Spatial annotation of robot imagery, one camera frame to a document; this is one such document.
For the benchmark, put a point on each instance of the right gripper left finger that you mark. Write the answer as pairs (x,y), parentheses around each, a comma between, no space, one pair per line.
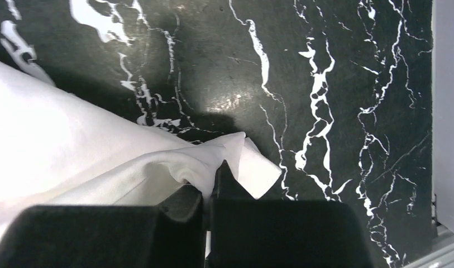
(169,234)

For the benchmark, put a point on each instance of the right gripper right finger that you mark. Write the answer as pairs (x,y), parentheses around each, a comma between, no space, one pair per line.
(246,232)

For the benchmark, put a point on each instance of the white cloth sheet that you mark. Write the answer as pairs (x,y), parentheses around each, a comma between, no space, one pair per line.
(56,148)

